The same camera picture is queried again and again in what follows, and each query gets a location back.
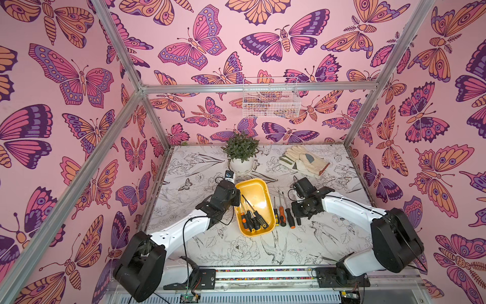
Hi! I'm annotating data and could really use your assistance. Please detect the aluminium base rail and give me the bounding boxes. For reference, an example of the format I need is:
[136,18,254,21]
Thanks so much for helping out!
[145,265,433,303]

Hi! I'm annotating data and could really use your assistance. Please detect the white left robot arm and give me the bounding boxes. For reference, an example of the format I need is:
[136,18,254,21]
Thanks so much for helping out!
[113,178,240,303]

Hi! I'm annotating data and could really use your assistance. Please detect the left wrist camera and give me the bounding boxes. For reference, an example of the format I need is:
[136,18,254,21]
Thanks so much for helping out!
[224,170,235,183]

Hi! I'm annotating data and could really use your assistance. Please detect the yellow plastic storage tray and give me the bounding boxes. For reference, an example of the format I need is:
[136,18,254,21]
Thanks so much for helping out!
[234,179,276,238]

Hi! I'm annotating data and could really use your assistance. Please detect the green potted plant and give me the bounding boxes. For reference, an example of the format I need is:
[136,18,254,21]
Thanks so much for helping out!
[223,134,259,162]

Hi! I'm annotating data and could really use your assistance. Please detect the white plant pot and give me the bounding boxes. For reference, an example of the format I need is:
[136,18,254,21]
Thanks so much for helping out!
[229,157,254,174]

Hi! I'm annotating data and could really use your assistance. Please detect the white green work glove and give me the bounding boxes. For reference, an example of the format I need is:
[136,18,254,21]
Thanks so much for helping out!
[278,152,319,177]

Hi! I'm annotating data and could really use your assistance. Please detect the large black yellow screwdriver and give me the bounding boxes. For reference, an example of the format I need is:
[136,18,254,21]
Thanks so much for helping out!
[242,196,269,229]

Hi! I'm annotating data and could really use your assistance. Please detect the white wire basket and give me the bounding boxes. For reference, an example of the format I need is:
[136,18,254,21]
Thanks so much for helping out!
[241,82,301,119]

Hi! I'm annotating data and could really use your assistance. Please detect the orange handled screwdriver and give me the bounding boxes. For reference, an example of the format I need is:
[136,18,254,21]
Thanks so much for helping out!
[282,193,296,229]

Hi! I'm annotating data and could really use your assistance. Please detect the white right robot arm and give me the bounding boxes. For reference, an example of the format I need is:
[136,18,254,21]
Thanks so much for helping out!
[291,178,425,287]

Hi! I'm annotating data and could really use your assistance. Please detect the beige work glove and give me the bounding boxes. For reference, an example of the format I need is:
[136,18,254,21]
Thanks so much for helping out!
[285,145,330,176]

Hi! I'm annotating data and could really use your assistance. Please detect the aluminium frame bars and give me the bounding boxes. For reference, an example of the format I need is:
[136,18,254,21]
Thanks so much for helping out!
[1,1,433,303]

